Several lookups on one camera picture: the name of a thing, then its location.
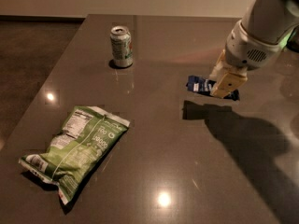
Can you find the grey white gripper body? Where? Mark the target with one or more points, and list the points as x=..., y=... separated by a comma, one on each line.
x=246, y=50

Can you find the dark blue rxbar wrapper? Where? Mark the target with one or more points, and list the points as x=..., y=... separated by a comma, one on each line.
x=204, y=86

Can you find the green chip bag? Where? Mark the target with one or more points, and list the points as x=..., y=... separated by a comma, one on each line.
x=85, y=138

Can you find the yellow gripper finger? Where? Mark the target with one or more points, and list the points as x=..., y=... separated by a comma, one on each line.
x=227, y=81
x=220, y=68

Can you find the green soda can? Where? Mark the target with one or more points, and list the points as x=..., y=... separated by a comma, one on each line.
x=121, y=43

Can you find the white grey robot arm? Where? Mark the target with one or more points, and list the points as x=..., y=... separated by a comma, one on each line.
x=273, y=10

